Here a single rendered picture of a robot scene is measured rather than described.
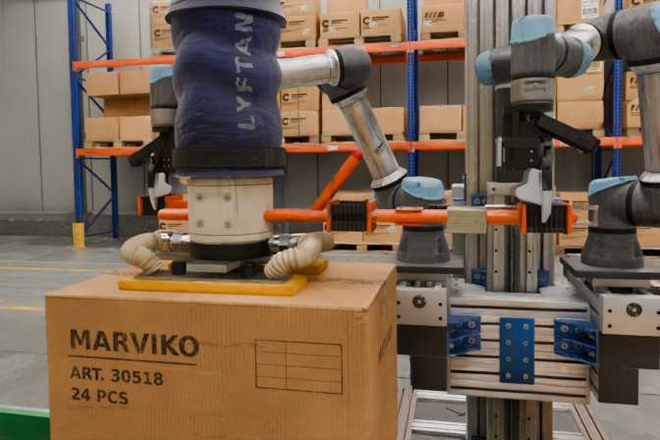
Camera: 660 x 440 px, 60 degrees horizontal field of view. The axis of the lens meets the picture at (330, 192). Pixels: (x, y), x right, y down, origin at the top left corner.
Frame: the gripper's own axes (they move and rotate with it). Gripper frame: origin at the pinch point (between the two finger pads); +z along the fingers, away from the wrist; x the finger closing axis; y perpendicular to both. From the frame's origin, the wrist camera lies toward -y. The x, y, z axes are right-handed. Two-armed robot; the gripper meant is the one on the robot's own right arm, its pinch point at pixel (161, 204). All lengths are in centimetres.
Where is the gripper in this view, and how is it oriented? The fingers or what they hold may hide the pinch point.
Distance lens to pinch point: 153.4
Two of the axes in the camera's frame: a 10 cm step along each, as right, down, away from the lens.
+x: 2.1, -0.5, 9.8
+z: 0.2, 10.0, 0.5
